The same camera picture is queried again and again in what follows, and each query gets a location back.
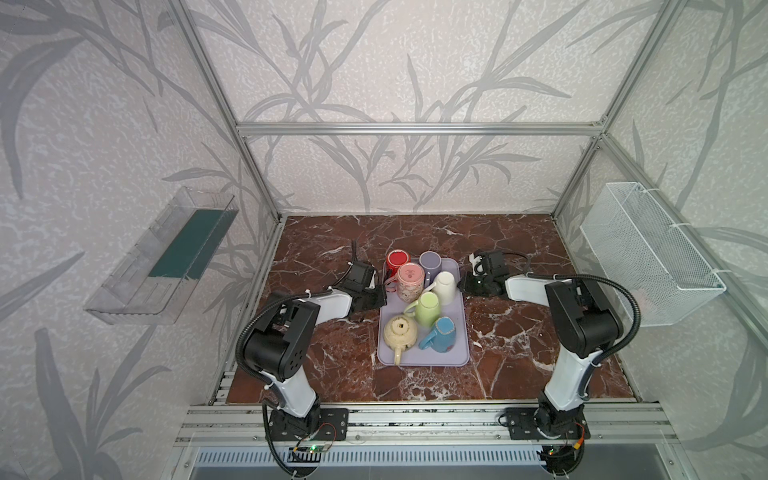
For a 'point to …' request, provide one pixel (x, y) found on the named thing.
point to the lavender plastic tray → (415, 356)
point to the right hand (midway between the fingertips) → (457, 276)
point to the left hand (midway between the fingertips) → (390, 288)
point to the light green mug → (426, 310)
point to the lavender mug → (431, 262)
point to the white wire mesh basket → (637, 243)
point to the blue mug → (443, 338)
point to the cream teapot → (400, 334)
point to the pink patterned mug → (408, 282)
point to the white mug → (444, 286)
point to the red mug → (396, 259)
